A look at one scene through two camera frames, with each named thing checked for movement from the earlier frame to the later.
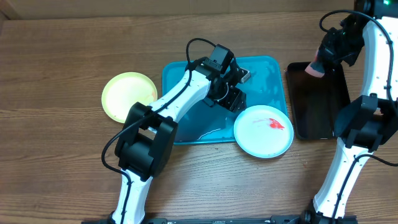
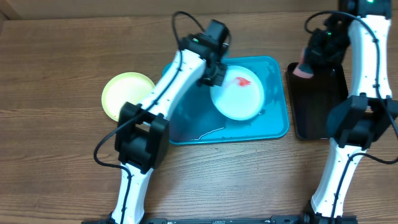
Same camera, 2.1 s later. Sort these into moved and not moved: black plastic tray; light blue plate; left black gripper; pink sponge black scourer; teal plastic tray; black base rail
Moved: pink sponge black scourer; left black gripper; light blue plate
Not moved: teal plastic tray; black base rail; black plastic tray
